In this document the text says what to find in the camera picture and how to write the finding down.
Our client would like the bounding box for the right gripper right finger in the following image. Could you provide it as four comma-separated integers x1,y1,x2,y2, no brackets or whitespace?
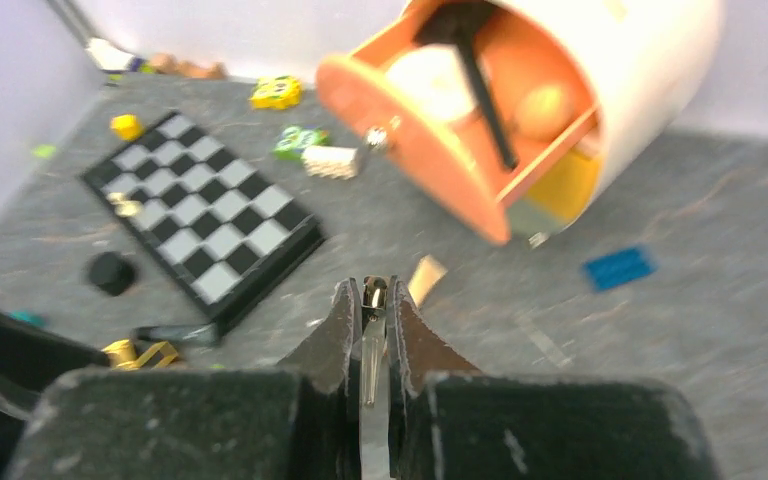
387,276,479,479

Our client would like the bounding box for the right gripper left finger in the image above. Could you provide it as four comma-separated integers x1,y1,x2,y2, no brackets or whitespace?
278,278,362,479

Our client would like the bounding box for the black mascara tube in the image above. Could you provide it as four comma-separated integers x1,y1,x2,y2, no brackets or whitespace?
132,323,222,347

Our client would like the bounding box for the orange top drawer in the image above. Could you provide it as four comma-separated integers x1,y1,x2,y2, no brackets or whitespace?
315,1,598,245

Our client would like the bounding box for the black makeup brush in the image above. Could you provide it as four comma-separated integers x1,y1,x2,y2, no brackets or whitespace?
414,1,518,170

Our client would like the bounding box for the cream round drawer cabinet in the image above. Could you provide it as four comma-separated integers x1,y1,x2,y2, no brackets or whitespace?
503,0,725,239

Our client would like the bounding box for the black white checkerboard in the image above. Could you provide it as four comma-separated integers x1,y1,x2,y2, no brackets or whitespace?
80,110,325,334

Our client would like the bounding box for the white lego brick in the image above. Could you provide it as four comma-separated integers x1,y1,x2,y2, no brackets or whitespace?
301,145,360,179

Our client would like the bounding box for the blue lego brick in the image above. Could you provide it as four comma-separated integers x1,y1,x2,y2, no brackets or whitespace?
582,246,657,292

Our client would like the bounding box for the small gold perfume bottle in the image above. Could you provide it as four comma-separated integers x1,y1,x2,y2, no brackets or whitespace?
102,339,181,371

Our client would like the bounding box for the metal drawer knob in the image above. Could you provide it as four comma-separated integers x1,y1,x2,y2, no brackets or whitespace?
364,127,389,151

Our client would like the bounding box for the green number block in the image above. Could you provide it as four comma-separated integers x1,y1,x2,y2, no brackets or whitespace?
272,125,331,161

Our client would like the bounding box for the black round cap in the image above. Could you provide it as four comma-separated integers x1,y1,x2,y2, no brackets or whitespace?
86,251,137,297

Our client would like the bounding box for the small chess pawn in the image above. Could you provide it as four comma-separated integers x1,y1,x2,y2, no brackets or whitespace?
106,192,142,218

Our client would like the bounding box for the yellow owl toy block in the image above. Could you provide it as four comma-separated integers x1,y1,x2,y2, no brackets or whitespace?
249,75,303,110

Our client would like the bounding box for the teal small cube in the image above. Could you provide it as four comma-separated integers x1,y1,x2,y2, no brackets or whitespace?
9,310,47,328

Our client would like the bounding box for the yellow small cube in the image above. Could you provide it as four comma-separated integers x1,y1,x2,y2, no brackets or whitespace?
110,114,144,142

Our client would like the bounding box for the wooden arch block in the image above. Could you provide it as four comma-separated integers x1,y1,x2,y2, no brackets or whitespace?
176,61,227,80

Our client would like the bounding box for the small wooden block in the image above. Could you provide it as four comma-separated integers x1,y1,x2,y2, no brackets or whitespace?
147,53,178,75

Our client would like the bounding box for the lime green small block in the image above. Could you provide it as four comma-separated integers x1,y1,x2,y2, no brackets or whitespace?
31,144,57,159

